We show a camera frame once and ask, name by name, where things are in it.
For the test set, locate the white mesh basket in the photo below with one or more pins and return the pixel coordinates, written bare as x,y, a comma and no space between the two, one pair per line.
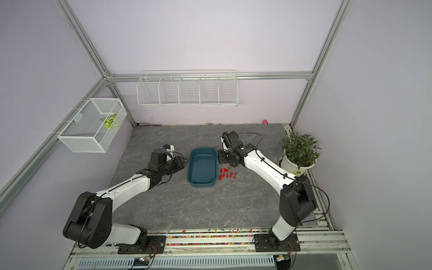
86,133

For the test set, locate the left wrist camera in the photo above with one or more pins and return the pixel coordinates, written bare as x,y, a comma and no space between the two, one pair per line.
169,151

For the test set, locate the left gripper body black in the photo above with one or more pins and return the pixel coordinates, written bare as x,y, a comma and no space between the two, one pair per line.
171,166

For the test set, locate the large potted green plant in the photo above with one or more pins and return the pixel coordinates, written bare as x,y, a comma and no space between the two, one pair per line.
300,153

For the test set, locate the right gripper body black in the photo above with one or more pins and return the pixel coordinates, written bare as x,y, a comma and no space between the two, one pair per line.
225,156

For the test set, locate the white wire wall shelf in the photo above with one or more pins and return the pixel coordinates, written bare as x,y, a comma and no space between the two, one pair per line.
187,88

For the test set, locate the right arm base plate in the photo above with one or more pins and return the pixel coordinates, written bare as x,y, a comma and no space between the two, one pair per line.
269,243

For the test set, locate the white ventilation grille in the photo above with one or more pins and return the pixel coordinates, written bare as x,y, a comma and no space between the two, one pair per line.
176,262

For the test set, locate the aluminium rail base frame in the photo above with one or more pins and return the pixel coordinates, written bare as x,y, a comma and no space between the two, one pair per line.
244,241

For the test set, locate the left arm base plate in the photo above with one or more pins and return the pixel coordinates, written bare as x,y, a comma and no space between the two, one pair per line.
150,244

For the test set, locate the green item in basket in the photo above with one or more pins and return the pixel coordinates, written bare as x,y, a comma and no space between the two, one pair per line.
110,122

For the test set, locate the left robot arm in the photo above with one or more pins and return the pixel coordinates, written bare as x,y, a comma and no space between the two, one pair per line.
90,223

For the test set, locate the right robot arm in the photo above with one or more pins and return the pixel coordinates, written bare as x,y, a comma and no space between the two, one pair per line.
296,197

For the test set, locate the teal plastic storage box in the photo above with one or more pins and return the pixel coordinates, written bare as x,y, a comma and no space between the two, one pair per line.
203,167

